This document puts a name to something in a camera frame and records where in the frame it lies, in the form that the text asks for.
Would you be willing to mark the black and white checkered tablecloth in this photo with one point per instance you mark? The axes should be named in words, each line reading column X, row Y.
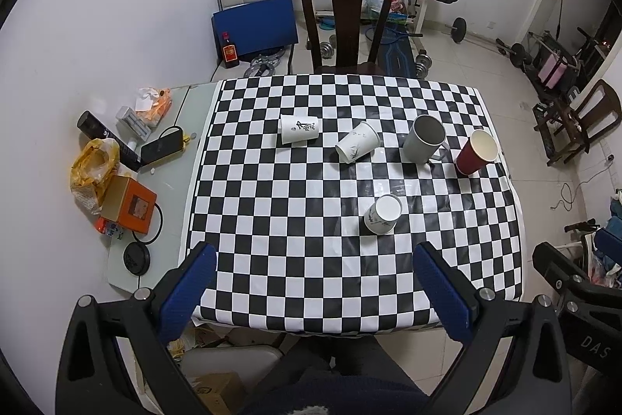
column 291, row 220

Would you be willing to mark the grey mug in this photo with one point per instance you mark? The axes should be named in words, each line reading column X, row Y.
column 423, row 140

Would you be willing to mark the small barbell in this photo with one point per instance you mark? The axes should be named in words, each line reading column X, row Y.
column 459, row 29

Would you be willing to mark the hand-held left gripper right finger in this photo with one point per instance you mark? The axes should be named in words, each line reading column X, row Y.
column 444, row 293

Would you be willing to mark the white paper cup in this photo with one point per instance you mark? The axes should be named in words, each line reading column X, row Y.
column 383, row 214
column 300, row 129
column 357, row 142

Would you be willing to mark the grey small box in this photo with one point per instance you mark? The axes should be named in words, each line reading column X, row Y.
column 133, row 123

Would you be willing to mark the orange and blue packet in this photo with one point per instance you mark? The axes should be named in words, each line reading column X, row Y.
column 109, row 229

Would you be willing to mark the dark wooden chair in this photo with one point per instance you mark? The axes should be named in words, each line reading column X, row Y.
column 590, row 116
column 346, row 16

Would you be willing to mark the plastic bags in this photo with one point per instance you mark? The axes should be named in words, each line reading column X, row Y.
column 384, row 4

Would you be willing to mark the chrome dumbbell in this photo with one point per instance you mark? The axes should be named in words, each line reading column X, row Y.
column 327, row 50
column 422, row 64

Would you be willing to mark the red paper cup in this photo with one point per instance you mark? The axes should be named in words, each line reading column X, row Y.
column 475, row 153

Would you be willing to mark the black power bank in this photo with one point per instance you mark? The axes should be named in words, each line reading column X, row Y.
column 160, row 146

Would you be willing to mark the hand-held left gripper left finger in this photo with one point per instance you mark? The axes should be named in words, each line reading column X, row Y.
column 188, row 291

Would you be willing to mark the dark bottle with red label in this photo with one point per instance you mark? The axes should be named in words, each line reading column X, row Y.
column 230, row 54

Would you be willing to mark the black cylinder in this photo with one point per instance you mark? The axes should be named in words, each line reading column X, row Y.
column 104, row 133

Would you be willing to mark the cardboard box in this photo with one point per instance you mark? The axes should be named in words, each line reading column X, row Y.
column 216, row 390

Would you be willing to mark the orange tissue pack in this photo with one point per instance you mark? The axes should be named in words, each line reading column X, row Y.
column 154, row 106

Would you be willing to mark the pink cart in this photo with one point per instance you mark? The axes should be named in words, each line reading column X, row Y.
column 554, row 70

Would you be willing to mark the black round lid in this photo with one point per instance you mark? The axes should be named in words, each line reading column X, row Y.
column 135, row 258

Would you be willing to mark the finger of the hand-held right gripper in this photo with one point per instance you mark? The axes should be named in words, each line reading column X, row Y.
column 554, row 262

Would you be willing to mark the metal weight plates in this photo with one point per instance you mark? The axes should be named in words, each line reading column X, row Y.
column 265, row 61

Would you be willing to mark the blue board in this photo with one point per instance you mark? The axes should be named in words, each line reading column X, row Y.
column 257, row 23

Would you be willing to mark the orange box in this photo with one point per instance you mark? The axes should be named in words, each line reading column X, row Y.
column 131, row 206

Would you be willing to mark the yellow plastic bag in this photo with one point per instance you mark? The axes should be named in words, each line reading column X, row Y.
column 92, row 172

